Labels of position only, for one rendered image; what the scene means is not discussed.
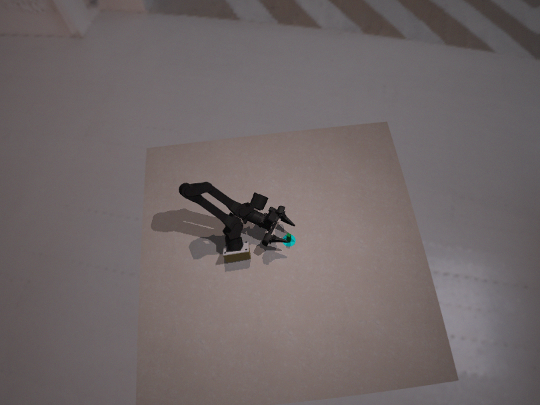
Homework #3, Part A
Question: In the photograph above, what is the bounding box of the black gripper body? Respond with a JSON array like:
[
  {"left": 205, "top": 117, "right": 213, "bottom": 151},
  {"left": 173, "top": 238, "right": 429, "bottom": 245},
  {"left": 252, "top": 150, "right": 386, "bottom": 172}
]
[{"left": 257, "top": 206, "right": 285, "bottom": 246}]

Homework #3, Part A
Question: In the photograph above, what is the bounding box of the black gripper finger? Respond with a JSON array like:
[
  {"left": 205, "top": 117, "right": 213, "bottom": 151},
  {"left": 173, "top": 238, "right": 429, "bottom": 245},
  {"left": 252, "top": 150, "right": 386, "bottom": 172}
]
[
  {"left": 269, "top": 234, "right": 288, "bottom": 244},
  {"left": 281, "top": 211, "right": 295, "bottom": 226}
]

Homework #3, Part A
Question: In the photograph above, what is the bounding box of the cyan circle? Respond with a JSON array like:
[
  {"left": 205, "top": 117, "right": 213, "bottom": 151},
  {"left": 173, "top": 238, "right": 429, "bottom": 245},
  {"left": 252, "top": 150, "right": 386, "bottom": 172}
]
[{"left": 283, "top": 235, "right": 295, "bottom": 246}]

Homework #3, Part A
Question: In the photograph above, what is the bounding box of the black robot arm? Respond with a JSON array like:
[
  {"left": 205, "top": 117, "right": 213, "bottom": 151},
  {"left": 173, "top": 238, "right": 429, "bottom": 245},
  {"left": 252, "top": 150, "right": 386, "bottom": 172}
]
[{"left": 179, "top": 182, "right": 278, "bottom": 252}]

